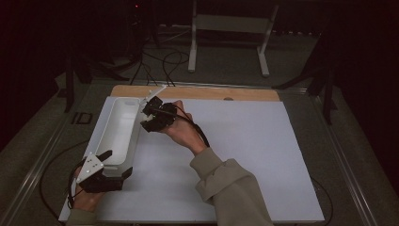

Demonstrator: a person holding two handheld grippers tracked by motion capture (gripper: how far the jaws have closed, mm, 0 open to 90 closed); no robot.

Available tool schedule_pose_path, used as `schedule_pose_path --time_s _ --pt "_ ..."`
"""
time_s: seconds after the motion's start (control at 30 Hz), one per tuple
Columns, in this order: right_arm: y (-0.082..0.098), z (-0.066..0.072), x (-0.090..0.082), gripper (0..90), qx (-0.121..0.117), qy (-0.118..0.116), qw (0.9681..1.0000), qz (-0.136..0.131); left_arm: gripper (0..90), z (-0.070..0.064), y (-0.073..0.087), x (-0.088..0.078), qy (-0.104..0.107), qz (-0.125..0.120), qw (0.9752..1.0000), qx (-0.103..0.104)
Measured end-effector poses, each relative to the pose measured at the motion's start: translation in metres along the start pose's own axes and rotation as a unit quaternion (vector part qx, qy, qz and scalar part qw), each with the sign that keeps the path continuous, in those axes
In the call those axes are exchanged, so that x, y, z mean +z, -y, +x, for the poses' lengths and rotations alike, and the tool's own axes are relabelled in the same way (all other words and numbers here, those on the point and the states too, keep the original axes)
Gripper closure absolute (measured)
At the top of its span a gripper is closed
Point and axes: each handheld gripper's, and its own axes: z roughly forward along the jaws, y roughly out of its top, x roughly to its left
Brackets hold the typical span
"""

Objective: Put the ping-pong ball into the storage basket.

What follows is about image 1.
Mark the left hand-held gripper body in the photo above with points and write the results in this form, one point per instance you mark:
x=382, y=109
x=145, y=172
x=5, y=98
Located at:
x=94, y=175

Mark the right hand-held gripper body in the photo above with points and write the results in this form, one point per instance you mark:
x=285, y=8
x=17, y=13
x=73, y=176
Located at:
x=163, y=116

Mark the white plastic storage bin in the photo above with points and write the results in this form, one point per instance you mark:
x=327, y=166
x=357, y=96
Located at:
x=118, y=135

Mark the person's left hand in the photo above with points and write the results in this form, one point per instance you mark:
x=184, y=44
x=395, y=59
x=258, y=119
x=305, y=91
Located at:
x=87, y=199

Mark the person's right hand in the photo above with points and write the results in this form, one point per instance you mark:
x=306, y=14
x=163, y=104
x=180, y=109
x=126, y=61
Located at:
x=183, y=132

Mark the wooden table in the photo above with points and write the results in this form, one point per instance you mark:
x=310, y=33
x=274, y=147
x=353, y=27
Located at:
x=200, y=93

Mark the black tripod stand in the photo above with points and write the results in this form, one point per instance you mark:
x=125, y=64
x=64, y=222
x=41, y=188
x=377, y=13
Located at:
x=70, y=84
x=326, y=88

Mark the white table mat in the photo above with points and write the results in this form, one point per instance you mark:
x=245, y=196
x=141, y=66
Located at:
x=238, y=150

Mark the white metal stand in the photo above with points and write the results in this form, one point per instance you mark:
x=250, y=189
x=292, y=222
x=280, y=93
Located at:
x=232, y=23

